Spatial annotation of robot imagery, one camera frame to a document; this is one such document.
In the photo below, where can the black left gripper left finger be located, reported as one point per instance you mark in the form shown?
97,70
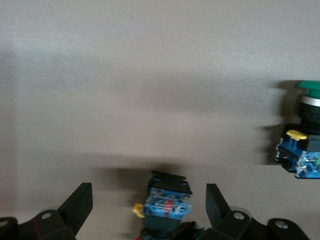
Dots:
72,215

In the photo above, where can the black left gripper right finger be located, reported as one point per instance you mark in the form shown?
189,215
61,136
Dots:
220,217

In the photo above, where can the red push button switch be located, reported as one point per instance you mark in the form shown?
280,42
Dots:
167,200

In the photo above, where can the brown table cover mat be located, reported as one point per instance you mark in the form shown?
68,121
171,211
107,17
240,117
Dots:
150,75

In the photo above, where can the green push button switch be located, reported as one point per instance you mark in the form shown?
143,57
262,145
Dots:
310,150

